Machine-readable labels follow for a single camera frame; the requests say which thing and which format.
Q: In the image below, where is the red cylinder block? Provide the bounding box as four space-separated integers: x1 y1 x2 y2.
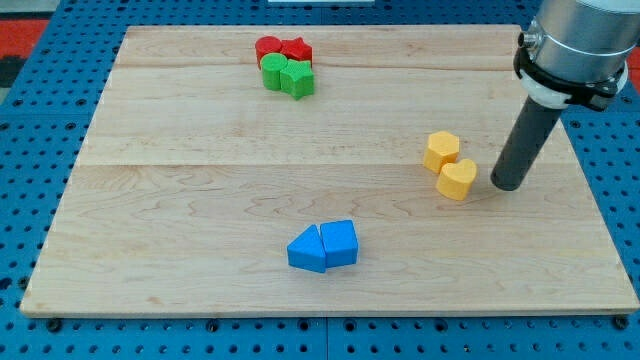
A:
254 35 282 68

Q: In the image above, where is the red star block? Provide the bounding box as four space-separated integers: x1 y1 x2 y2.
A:
280 37 313 62

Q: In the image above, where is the green star block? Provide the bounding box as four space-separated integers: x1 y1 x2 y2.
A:
280 59 315 100

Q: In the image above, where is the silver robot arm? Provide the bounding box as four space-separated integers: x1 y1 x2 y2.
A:
514 0 639 111

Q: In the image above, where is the blue triangle block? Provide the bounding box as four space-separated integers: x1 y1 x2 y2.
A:
286 224 327 273

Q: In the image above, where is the yellow hexagon block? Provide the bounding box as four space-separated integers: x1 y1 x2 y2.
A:
423 131 460 174

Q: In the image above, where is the wooden board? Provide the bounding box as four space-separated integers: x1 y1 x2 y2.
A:
20 25 639 318

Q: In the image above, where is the green cylinder block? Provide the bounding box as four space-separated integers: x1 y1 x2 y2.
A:
260 53 288 91

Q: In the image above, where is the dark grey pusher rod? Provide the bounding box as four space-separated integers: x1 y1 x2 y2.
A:
490 97 563 191

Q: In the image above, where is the yellow heart block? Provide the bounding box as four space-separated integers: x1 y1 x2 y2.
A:
436 159 478 201

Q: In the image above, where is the blue cube block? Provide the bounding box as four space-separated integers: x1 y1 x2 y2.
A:
320 220 359 268

